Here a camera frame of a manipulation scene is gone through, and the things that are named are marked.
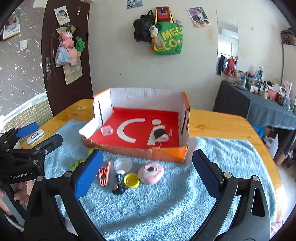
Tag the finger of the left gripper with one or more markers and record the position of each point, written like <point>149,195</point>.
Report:
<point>46,143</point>
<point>26,130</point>

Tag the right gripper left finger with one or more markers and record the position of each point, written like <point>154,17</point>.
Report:
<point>43,220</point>

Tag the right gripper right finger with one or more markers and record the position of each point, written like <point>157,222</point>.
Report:
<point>251,220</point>

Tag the pink plastic clip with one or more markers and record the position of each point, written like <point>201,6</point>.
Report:
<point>104,174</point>

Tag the clear round plastic lid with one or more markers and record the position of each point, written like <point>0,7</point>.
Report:
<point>123,165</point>

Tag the yellow bottle cap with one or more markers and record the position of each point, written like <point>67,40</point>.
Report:
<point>131,180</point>

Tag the pink white round device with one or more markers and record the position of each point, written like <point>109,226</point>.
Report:
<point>150,173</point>

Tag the person's left hand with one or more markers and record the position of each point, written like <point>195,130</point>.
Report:
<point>21,195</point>

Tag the white remote device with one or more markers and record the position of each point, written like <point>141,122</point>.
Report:
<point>34,137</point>

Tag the small tag on table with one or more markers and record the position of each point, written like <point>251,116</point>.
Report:
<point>81,108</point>

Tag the light blue fluffy towel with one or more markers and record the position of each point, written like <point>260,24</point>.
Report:
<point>175,207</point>

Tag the small clear plastic case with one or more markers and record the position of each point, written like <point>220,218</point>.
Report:
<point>106,130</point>

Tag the clear plastic bag on door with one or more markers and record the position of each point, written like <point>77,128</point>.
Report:
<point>62,56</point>

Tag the white plush with black band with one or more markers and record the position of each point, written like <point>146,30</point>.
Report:
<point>160,134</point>

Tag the orange cardboard box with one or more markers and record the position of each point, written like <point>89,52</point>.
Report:
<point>133,113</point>

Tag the green plush toy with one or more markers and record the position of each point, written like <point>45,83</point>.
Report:
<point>80,45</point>

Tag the pink plush toy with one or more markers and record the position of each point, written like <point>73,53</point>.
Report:
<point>68,43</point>

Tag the dark blue covered desk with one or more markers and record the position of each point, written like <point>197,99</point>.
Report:
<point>257,110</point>

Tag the photo card on door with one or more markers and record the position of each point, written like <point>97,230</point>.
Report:
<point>62,15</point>

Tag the red plush doll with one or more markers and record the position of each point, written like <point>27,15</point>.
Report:
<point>230,69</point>

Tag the small panda plush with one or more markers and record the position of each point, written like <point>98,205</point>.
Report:
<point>153,31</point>

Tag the green tote bag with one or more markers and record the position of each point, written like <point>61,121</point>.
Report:
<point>169,40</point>

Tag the red framed picture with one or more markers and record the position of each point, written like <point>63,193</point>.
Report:
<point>163,14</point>

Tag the door handle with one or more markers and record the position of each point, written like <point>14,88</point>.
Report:
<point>49,64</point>

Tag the black bag on wall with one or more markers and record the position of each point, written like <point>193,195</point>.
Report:
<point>142,26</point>

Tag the wall mirror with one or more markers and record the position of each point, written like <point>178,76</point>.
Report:
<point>228,41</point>

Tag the photo on wall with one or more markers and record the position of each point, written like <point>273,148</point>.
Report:
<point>198,17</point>

